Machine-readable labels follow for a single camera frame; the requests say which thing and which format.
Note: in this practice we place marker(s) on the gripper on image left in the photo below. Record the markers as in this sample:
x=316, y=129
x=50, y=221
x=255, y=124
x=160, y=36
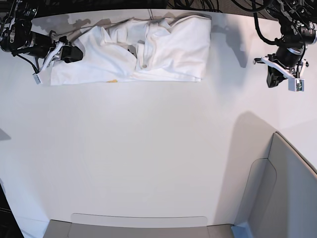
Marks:
x=44, y=49

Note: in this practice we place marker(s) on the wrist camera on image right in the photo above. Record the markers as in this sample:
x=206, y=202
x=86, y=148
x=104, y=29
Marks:
x=296, y=84

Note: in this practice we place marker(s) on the grey side panel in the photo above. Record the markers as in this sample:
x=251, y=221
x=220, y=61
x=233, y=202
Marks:
x=280, y=197

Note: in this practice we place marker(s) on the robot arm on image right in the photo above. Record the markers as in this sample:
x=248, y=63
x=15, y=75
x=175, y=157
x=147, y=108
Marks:
x=298, y=22

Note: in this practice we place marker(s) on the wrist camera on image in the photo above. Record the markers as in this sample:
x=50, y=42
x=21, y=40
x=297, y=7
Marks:
x=296, y=84
x=38, y=78

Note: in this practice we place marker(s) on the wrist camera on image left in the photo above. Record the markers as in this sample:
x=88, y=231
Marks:
x=38, y=78

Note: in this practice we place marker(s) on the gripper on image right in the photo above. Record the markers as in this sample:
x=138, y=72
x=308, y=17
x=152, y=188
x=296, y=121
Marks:
x=286, y=63

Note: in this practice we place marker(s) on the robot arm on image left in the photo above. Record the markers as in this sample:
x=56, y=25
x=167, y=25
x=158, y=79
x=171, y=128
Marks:
x=16, y=26

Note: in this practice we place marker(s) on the white printed t-shirt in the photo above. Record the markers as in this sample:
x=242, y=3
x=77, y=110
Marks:
x=137, y=50

